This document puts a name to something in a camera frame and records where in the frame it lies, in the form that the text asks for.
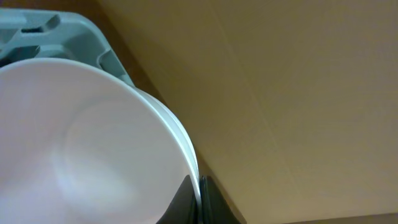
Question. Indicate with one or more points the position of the pink bowl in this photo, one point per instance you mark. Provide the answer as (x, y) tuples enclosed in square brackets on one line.
[(79, 146)]

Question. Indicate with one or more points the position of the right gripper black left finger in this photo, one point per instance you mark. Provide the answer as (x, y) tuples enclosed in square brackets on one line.
[(183, 207)]

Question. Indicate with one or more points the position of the grey plastic dishwasher rack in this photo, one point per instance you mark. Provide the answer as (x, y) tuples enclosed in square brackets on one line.
[(28, 33)]

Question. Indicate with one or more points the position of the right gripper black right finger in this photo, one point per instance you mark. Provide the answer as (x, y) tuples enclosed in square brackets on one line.
[(215, 209)]

